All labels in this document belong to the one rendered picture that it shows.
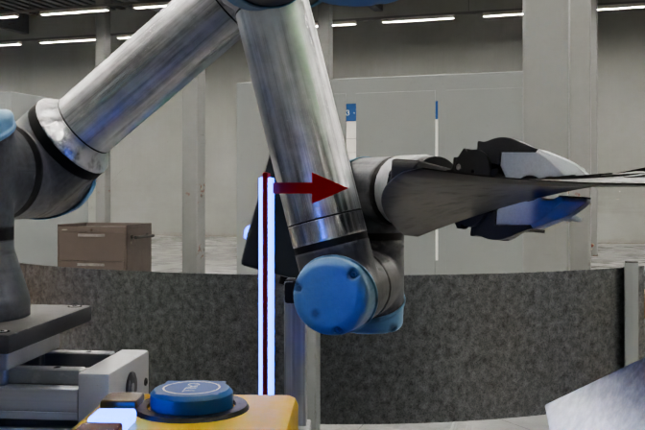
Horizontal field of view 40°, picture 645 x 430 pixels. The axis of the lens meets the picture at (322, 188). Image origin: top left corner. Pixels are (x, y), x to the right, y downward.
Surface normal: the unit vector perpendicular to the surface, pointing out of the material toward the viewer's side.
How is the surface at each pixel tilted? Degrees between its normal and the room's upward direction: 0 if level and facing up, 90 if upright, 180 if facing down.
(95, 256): 90
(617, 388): 55
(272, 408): 0
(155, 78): 123
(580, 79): 90
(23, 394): 90
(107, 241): 90
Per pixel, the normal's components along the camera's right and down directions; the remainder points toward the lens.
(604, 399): -0.69, -0.57
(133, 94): 0.11, 0.44
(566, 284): 0.43, 0.00
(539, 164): -0.81, -0.11
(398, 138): -0.31, 0.00
